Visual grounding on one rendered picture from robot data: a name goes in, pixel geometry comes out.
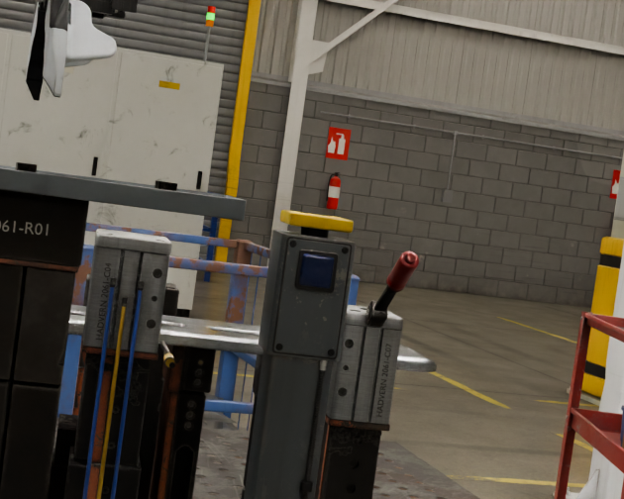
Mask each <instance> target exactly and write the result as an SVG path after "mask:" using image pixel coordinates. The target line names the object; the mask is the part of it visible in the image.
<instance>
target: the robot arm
mask: <svg viewBox="0 0 624 499"><path fill-rule="evenodd" d="M137 5H138V0H36V6H35V12H34V19H33V26H32V32H31V41H30V48H29V55H28V64H27V72H26V83H27V85H28V88H29V90H30V92H31V95H32V97H33V99H34V100H37V101H39V100H40V94H41V90H42V85H43V79H44V80H45V82H46V83H47V85H48V87H49V88H50V90H51V92H52V95H53V96H54V97H60V96H61V90H62V82H63V75H64V68H65V67H70V66H80V65H85V64H88V63H89V62H90V61H91V60H92V59H103V58H109V57H112V56H113V55H114V54H115V53H116V50H117V46H116V42H115V41H114V39H113V38H111V37H109V36H108V35H106V34H104V33H102V32H101V31H99V30H97V29H96V28H94V27H93V25H92V22H91V18H95V19H100V20H102V19H103V18H105V17H107V18H113V19H119V20H122V19H124V18H125V16H126V13H125V11H126V12H131V13H137Z"/></svg>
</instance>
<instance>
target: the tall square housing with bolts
mask: <svg viewBox="0 0 624 499"><path fill-rule="evenodd" d="M171 247H172V244H171V242H170V241H169V240H168V239H167V238H166V237H162V236H154V235H146V234H138V233H130V232H122V231H114V230H106V229H97V230H96V234H95V244H94V252H93V259H92V266H91V274H90V282H89V290H88V298H87V306H86V314H85V322H84V330H83V337H82V352H86V358H85V365H84V373H83V381H82V389H81V397H80V404H79V412H78V420H77V428H76V436H75V447H70V451H69V458H68V466H67V474H66V481H65V489H64V497H63V499H138V494H139V486H140V478H141V470H142V469H141V463H140V456H139V453H140V446H141V438H142V430H143V422H144V416H145V408H146V400H147V393H148V385H149V377H150V369H151V362H152V360H157V357H158V353H157V348H158V341H159V333H160V325H161V318H162V310H163V302H164V295H165V287H166V280H167V272H168V265H169V257H170V254H171Z"/></svg>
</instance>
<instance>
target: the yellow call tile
mask: <svg viewBox="0 0 624 499"><path fill-rule="evenodd" d="M280 222H282V223H285V224H288V225H290V226H297V227H301V233H300V235H305V236H311V237H319V238H328V234H329V231H336V232H343V233H351V232H352V231H353V227H354V221H352V220H349V219H345V218H341V217H334V216H326V215H319V214H311V213H304V212H296V211H288V210H282V211H281V213H280Z"/></svg>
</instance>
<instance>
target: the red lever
mask: <svg viewBox="0 0 624 499"><path fill-rule="evenodd" d="M418 264H419V257H418V256H417V254H416V253H414V252H412V251H405V252H404V253H403V254H402V255H401V256H400V258H399V259H398V261H397V262H396V263H395V265H394V267H393V269H392V270H391V272H390V274H389V275H388V277H387V278H386V284H387V286H386V288H385V289H384V291H383V292H382V294H381V296H380V297H379V299H378V301H373V300H372V301H371V302H370V304H369V305H368V307H367V309H366V324H367V325H368V326H374V327H382V325H383V324H384V322H385V321H386V319H387V307H388V306H389V304H390V302H391V301H392V299H393V297H394V296H395V294H396V292H399V291H401V290H403V289H404V287H405V285H406V283H407V282H408V280H409V279H410V277H411V275H412V274H413V272H414V271H415V269H416V268H417V266H418Z"/></svg>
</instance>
